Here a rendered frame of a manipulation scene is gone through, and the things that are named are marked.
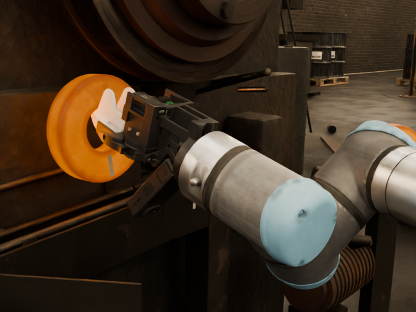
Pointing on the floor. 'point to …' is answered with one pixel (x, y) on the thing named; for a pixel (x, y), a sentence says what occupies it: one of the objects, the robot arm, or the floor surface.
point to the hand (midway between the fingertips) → (98, 115)
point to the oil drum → (289, 65)
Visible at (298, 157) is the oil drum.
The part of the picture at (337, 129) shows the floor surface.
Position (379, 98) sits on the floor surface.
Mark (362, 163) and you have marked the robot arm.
